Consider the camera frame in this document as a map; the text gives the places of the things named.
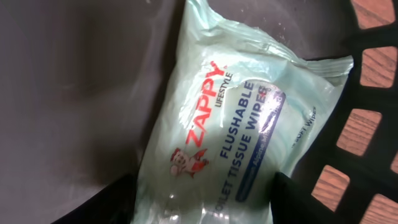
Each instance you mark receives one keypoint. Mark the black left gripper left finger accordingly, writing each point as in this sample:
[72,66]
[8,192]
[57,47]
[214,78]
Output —
[112,205]

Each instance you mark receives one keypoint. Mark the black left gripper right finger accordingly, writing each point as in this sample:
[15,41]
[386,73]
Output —
[290,204]

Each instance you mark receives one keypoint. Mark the teal tissue wipes pack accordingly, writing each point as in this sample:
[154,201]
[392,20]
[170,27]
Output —
[239,107]

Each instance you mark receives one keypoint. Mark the grey plastic shopping basket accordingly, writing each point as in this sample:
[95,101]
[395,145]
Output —
[81,86]

